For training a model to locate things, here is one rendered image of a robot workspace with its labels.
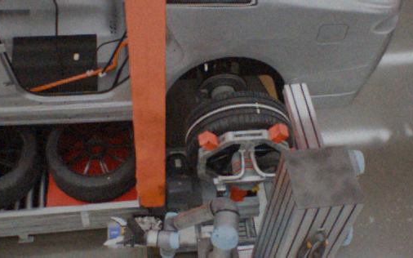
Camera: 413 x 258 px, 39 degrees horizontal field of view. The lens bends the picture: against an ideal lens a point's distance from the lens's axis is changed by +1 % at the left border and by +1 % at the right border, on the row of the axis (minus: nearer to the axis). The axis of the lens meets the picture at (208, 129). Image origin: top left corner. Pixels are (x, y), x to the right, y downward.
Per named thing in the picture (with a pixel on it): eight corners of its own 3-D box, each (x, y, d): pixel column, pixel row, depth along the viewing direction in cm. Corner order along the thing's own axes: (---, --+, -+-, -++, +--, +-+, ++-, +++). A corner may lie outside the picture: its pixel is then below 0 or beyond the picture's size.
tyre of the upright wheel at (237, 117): (308, 115, 374) (238, 74, 333) (316, 145, 360) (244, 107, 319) (233, 161, 409) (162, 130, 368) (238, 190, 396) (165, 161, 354)
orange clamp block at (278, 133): (276, 133, 343) (286, 125, 338) (278, 144, 339) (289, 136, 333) (267, 130, 339) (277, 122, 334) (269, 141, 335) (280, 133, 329)
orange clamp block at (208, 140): (217, 135, 338) (206, 130, 332) (219, 147, 333) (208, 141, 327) (208, 140, 341) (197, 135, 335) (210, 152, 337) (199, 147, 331)
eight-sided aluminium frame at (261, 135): (277, 175, 382) (293, 126, 338) (280, 184, 378) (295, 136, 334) (195, 181, 375) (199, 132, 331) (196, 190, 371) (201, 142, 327)
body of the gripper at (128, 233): (122, 246, 283) (146, 249, 283) (121, 237, 277) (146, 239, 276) (125, 233, 288) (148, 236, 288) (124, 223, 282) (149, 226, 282)
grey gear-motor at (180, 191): (186, 164, 441) (188, 138, 413) (192, 214, 417) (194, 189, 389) (162, 166, 439) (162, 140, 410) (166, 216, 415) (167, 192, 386)
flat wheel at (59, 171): (127, 114, 441) (126, 95, 422) (158, 184, 407) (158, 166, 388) (40, 140, 423) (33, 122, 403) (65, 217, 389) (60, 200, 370)
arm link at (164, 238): (178, 252, 283) (179, 245, 276) (156, 250, 283) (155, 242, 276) (180, 237, 288) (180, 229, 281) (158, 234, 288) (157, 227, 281)
